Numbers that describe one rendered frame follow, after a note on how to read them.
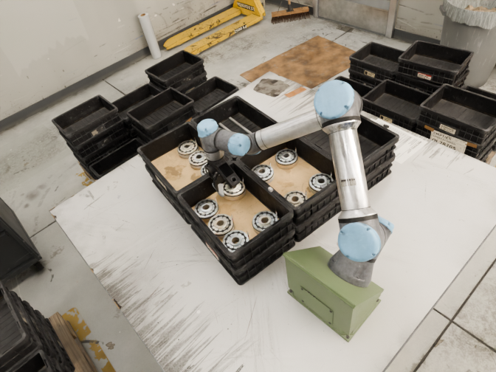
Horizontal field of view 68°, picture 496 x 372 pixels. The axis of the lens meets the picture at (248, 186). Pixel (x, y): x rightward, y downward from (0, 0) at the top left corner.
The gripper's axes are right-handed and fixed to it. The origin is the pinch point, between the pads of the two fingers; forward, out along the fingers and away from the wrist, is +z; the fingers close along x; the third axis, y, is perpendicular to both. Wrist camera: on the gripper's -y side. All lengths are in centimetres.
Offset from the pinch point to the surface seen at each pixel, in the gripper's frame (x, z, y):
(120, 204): 35, 17, 49
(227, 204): 2.4, 4.7, -1.7
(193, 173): 1.6, 4.4, 25.6
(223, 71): -141, 86, 214
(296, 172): -30.8, 4.8, -9.6
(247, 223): 2.8, 4.8, -15.4
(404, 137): -94, 18, -24
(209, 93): -78, 49, 139
